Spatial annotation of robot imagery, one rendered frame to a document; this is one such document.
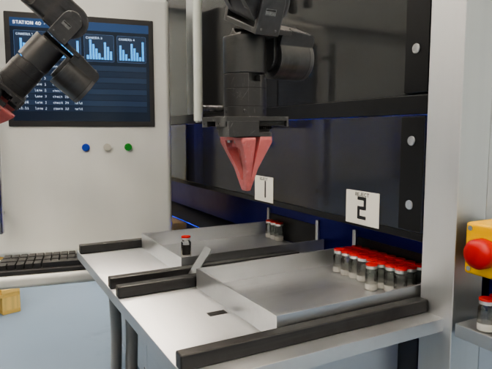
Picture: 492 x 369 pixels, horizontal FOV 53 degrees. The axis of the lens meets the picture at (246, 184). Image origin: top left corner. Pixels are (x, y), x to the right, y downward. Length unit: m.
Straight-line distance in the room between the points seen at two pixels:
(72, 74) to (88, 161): 0.60
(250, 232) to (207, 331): 0.63
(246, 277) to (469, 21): 0.56
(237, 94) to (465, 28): 0.33
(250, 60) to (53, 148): 0.95
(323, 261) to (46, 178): 0.85
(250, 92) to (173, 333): 0.34
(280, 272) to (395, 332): 0.31
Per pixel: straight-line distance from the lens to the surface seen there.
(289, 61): 0.68
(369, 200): 0.87
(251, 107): 0.64
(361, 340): 0.70
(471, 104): 0.76
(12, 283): 1.33
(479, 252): 0.70
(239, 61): 0.64
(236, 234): 1.29
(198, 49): 1.36
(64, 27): 0.92
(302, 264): 0.99
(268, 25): 0.63
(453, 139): 0.75
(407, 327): 0.75
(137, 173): 1.51
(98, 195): 1.51
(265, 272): 0.95
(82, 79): 0.94
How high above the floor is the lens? 1.15
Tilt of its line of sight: 6 degrees down
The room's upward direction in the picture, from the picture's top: straight up
